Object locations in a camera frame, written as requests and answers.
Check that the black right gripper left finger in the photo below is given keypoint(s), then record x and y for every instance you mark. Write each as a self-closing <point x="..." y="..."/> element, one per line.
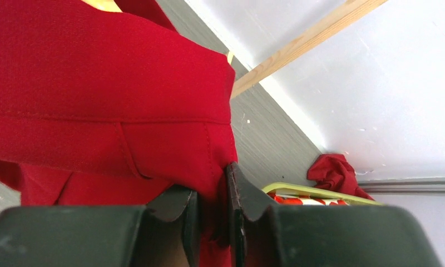
<point x="164" y="232"/>

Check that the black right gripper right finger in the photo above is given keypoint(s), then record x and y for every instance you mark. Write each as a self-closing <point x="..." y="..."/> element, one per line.
<point x="265" y="233"/>

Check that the poppy print white skirt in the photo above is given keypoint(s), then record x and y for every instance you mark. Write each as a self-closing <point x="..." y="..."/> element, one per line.
<point x="305" y="200"/>

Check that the red garment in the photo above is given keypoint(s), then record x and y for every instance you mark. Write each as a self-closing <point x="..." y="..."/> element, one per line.
<point x="113" y="108"/>

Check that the wooden hanger with metal hook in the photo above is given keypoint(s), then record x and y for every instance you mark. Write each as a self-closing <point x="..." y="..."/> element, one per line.
<point x="104" y="5"/>

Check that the green plastic laundry basket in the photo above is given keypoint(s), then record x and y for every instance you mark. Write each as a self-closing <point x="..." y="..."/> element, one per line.
<point x="298" y="190"/>

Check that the crumpled red cloth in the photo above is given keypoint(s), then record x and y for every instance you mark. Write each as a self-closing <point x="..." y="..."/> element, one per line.
<point x="332" y="172"/>

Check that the aluminium corner rail right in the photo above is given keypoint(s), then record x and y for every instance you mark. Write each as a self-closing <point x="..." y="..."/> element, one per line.
<point x="432" y="185"/>

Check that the wooden clothes rack frame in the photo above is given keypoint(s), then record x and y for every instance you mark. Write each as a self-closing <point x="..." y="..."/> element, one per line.
<point x="337" y="20"/>

